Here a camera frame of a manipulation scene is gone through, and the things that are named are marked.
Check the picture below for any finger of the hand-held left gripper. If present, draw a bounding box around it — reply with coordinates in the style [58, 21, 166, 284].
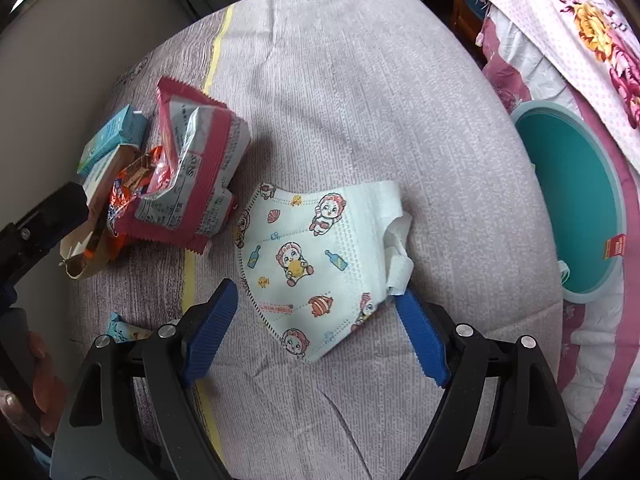
[0, 182, 90, 291]

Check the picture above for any person's left hand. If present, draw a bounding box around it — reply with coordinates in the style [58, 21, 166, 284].
[0, 331, 69, 437]

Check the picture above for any orange snack packet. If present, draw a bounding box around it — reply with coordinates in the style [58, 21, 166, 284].
[82, 146, 166, 262]

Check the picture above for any lilac mattress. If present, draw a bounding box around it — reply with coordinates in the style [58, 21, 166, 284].
[65, 0, 563, 480]

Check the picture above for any blue drink carton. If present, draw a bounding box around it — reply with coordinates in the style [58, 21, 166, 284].
[76, 105, 149, 175]

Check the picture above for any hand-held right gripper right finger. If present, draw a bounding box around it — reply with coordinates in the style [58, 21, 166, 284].
[394, 287, 581, 480]

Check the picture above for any cartoon print face mask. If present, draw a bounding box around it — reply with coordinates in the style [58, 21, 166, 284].
[234, 180, 415, 365]

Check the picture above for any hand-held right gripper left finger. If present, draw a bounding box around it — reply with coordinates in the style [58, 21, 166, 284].
[50, 277, 240, 480]

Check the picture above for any white cardboard box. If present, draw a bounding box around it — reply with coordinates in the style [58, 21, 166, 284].
[59, 144, 132, 281]

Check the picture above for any teal plastic bin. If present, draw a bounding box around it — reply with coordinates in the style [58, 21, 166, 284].
[510, 100, 629, 305]

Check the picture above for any pink snack bag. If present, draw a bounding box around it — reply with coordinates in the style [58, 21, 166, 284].
[114, 76, 252, 256]

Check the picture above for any small blue white wrapper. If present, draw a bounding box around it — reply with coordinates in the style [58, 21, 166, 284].
[107, 311, 153, 345]

